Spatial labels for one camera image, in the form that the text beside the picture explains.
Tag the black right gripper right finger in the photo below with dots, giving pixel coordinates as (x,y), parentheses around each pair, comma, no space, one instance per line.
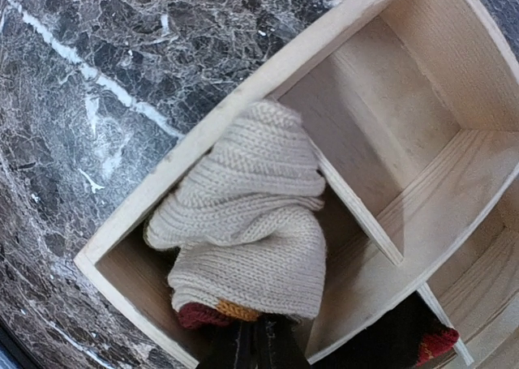
(277,346)

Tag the black argyle sock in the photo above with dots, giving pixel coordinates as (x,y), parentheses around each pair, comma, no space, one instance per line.
(405,337)

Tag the beige striped sock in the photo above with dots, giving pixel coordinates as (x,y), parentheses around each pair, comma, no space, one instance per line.
(243,223)

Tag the wooden compartment tray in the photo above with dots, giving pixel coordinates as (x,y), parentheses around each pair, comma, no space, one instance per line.
(411,109)

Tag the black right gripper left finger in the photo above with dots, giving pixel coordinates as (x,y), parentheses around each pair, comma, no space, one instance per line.
(230,348)

